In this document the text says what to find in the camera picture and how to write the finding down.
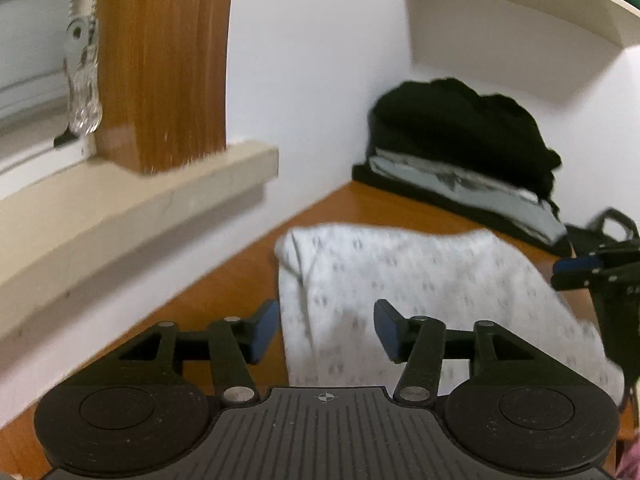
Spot beige window sill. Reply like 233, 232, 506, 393
0, 141, 280, 347

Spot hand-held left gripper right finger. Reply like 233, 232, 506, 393
374, 298, 549, 406

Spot pink cloth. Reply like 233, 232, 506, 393
617, 439, 640, 480

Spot black laptop bag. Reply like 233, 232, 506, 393
565, 207, 640, 257

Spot blind cord with clear pull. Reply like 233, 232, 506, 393
62, 0, 104, 137

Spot grey window blind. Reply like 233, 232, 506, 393
0, 0, 101, 161

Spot black folded pants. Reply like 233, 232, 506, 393
351, 162, 574, 257

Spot wooden window frame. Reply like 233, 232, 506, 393
95, 0, 237, 177

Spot mottled light grey garment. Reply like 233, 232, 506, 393
432, 167, 542, 203

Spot white patterned pajama pants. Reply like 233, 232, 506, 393
274, 225, 626, 402

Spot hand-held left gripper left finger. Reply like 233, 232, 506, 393
101, 298, 281, 407

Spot white wall shelf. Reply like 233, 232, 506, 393
397, 0, 640, 107

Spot black folded garment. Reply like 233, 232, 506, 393
370, 125, 563, 203

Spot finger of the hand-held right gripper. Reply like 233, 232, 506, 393
550, 255, 608, 292
595, 241, 640, 262

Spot grey printed shirt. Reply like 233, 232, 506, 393
369, 149, 569, 244

